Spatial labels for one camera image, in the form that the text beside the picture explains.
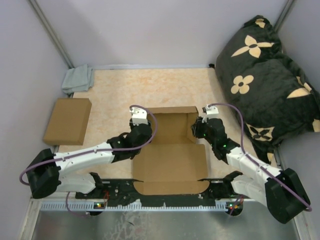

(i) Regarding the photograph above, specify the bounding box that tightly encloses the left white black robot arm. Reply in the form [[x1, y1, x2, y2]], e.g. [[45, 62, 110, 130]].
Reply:
[[26, 120, 153, 199]]

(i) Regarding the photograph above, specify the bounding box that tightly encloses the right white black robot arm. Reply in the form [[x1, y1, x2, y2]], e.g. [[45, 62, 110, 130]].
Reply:
[[191, 117, 311, 224]]

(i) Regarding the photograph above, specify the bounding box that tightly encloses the folded brown cardboard box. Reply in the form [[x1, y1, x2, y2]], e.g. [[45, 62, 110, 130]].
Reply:
[[43, 98, 92, 146]]

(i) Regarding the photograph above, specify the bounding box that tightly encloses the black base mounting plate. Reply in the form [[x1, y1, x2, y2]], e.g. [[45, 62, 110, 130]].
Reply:
[[75, 171, 245, 216]]

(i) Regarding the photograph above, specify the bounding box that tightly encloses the black floral plush pillow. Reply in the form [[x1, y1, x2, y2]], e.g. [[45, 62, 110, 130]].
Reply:
[[214, 15, 320, 163]]

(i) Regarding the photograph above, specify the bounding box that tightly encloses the grey folded cloth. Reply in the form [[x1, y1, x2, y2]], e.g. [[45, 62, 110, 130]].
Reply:
[[61, 64, 94, 94]]

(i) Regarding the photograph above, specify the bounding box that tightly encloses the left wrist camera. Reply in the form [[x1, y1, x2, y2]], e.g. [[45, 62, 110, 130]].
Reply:
[[130, 106, 148, 126]]

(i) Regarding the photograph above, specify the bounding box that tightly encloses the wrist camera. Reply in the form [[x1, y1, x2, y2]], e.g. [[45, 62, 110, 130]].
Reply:
[[202, 104, 219, 123], [130, 106, 148, 126]]

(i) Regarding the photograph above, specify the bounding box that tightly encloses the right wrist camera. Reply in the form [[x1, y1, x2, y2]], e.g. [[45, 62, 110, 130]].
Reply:
[[202, 104, 219, 123]]

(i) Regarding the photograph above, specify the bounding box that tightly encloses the aluminium frame rail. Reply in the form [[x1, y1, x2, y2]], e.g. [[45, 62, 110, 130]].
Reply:
[[20, 179, 305, 240]]

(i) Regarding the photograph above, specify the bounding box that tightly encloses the right aluminium corner post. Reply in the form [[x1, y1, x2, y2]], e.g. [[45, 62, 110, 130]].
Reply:
[[273, 0, 297, 33]]

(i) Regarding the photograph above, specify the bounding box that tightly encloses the aluminium corner post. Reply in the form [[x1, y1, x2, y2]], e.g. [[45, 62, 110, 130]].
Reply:
[[273, 0, 297, 33], [26, 0, 75, 69]]

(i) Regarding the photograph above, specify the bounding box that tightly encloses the left aluminium corner post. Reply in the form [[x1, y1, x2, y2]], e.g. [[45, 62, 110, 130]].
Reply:
[[26, 0, 75, 69]]

